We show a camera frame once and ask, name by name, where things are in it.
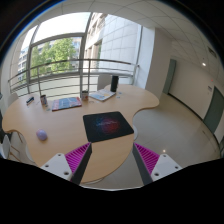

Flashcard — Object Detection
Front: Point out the red and white cup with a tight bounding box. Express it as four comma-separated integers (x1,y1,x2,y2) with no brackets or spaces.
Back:
81,90,89,101

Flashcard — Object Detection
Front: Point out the metal window railing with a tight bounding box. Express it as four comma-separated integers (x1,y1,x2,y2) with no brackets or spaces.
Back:
8,59,138,98

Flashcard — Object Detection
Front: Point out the open light blue notebook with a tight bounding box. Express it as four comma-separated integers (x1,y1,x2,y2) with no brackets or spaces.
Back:
89,89,115,101

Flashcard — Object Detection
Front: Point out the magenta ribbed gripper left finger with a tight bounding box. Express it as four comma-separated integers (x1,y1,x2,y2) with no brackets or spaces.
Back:
42,142,92,185

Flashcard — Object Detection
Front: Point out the white chair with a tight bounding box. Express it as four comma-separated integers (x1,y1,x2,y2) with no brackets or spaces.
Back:
0,134,23,162

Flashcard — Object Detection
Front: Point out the red and blue book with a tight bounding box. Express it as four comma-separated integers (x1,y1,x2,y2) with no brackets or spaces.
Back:
52,97,82,111

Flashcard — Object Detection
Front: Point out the black mouse pad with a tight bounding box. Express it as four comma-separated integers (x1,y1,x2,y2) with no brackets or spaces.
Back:
83,111,134,143

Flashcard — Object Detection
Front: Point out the grey-green door far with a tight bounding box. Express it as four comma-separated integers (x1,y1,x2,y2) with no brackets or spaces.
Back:
163,59,177,94

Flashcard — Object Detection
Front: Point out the grey-green door right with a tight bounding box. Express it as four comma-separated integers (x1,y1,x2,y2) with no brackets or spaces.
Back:
204,88,224,133

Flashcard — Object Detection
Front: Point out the small black stapler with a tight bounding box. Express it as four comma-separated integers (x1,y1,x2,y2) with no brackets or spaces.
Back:
26,97,34,105

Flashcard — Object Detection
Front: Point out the grey-green door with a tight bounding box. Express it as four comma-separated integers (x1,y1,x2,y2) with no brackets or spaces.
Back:
163,59,177,94
204,88,224,133

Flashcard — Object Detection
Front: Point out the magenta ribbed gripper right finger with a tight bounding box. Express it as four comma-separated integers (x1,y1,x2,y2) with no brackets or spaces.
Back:
132,143,182,185

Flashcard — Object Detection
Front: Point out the lilac computer mouse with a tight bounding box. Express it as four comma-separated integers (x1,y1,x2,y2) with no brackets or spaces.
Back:
36,129,47,141

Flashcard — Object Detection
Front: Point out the black cylindrical speaker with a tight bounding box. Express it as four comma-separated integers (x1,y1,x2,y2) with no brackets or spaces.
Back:
110,76,119,92

